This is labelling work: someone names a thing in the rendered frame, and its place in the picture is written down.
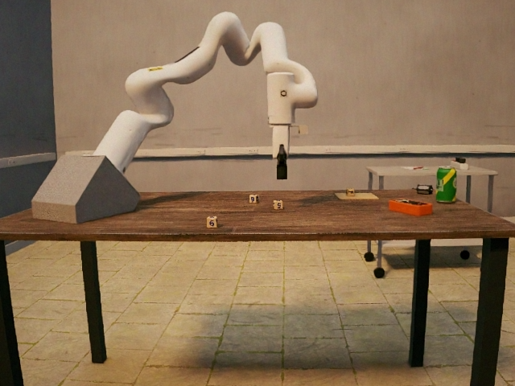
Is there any green and yellow drink can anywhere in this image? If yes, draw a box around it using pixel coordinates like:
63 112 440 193
436 166 457 204

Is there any beige square mat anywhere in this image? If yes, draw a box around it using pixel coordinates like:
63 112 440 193
335 193 379 200

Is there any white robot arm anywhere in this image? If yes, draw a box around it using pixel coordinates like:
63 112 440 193
93 12 318 176

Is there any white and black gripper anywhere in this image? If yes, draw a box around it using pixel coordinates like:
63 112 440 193
270 125 294 180

